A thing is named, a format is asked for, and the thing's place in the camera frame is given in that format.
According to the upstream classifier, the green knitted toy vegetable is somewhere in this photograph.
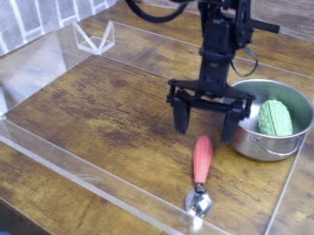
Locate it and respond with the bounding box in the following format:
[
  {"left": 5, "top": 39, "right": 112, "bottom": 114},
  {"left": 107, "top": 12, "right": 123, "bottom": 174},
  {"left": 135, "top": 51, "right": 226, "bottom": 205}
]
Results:
[{"left": 259, "top": 100, "right": 293, "bottom": 136}]

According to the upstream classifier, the pink handled metal spoon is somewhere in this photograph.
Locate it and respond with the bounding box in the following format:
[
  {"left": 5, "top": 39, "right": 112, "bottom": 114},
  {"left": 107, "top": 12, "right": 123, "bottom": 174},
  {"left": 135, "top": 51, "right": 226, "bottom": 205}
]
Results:
[{"left": 184, "top": 136, "right": 213, "bottom": 218}]

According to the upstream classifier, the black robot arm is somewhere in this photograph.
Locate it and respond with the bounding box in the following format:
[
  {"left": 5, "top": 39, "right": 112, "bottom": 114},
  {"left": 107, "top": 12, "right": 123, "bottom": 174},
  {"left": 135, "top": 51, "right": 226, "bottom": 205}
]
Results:
[{"left": 167, "top": 0, "right": 254, "bottom": 142}]

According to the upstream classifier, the black strip on wall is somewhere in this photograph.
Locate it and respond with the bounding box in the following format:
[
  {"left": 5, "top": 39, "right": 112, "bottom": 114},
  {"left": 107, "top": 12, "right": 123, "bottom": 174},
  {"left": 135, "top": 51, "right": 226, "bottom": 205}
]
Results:
[{"left": 251, "top": 19, "right": 279, "bottom": 34}]

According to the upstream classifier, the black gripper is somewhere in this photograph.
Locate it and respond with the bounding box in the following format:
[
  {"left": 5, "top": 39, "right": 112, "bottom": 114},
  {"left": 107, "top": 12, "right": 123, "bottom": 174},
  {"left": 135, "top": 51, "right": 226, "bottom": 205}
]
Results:
[{"left": 167, "top": 49, "right": 254, "bottom": 143}]

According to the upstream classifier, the stainless steel pot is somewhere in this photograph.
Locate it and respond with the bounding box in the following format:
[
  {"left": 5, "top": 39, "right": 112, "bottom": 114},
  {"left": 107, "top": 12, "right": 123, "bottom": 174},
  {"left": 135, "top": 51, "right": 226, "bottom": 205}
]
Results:
[{"left": 230, "top": 79, "right": 314, "bottom": 162}]

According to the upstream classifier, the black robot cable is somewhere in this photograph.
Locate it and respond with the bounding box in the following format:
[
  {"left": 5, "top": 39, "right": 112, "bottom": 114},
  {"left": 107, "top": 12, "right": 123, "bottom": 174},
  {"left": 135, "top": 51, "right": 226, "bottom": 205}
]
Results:
[{"left": 124, "top": 0, "right": 194, "bottom": 24}]

